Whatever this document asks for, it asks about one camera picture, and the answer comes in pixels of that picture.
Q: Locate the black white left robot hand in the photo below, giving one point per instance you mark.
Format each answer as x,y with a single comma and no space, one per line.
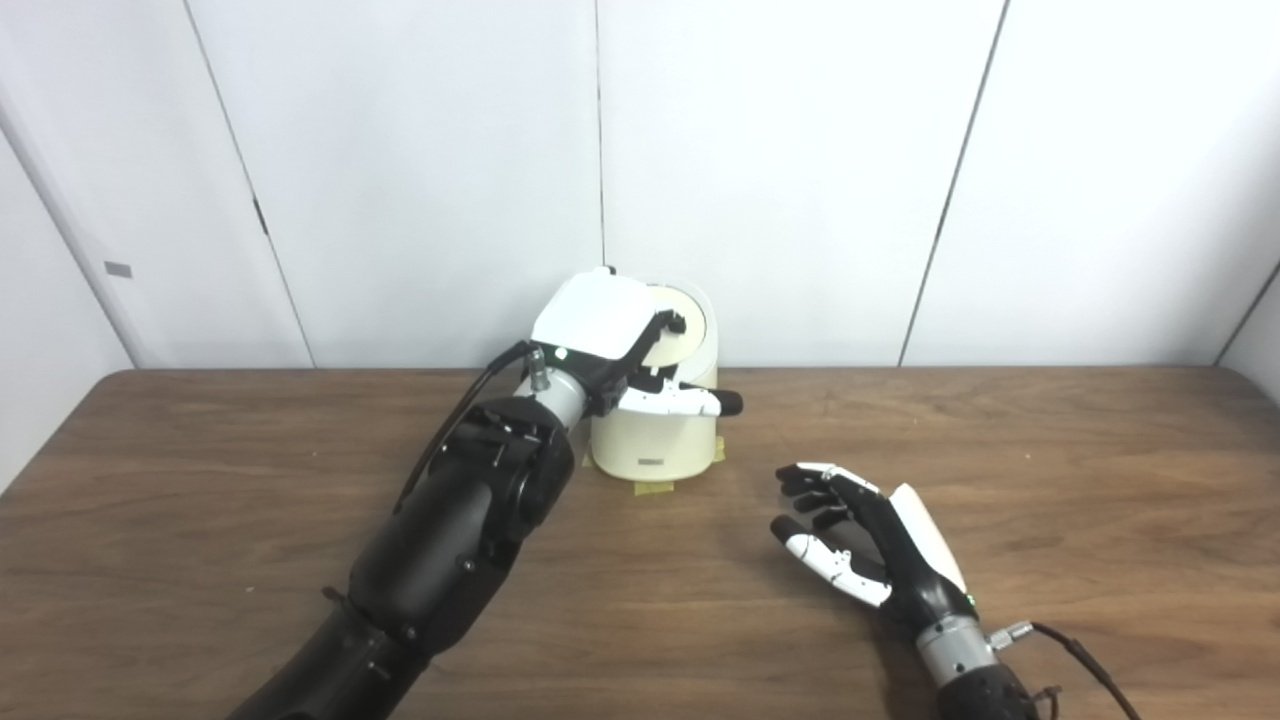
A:
595,315

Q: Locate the cream-colored cylindrical bin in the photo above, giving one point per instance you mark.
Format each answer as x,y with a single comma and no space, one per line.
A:
655,440

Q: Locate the round cream bin lid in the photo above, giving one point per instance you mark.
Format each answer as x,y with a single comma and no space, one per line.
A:
685,345

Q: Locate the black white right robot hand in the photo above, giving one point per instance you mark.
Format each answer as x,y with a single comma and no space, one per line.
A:
900,560

